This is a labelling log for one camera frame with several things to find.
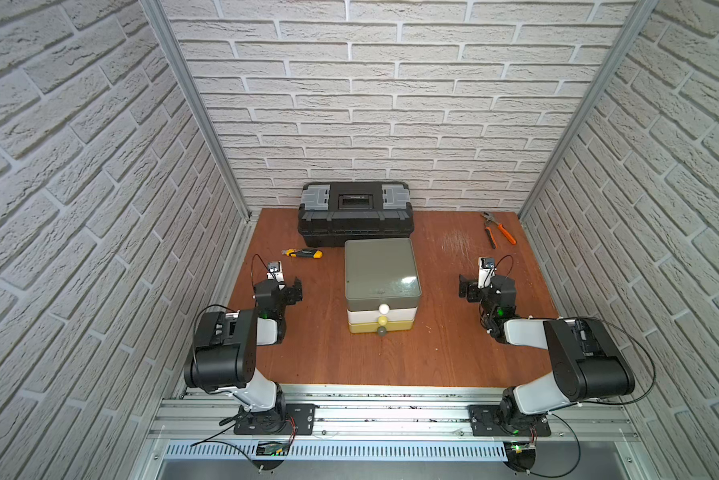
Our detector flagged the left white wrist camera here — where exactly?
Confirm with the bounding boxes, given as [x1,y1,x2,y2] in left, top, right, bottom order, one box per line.
[266,261,285,288]

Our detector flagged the yellow black utility knife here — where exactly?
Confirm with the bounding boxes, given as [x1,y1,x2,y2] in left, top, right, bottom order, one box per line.
[282,248,323,259]

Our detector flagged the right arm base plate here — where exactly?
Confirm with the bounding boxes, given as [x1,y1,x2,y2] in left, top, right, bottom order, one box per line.
[467,404,551,437]

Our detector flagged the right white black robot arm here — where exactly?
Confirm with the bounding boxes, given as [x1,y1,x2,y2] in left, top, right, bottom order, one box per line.
[459,275,635,435]

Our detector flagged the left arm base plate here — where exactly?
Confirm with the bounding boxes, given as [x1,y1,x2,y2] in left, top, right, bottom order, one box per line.
[233,403,317,436]

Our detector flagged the black plastic toolbox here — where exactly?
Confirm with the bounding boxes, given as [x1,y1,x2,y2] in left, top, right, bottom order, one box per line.
[297,180,415,248]

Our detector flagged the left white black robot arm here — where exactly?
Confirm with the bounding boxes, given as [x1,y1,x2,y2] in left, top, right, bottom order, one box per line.
[183,278,302,419]

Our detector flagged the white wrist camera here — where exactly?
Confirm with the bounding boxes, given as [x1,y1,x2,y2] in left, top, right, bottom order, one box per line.
[266,261,285,288]
[477,257,495,289]

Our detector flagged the grey three-drawer storage box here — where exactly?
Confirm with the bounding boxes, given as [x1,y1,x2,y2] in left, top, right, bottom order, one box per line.
[344,238,421,336]

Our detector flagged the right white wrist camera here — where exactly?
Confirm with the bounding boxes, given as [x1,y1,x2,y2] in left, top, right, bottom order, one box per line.
[477,257,495,289]

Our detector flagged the orange handled pliers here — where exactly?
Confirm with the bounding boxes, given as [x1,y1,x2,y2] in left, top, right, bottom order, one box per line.
[481,212,517,249]

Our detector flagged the aluminium front rail frame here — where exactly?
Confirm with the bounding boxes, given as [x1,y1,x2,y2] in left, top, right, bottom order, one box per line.
[129,384,657,479]

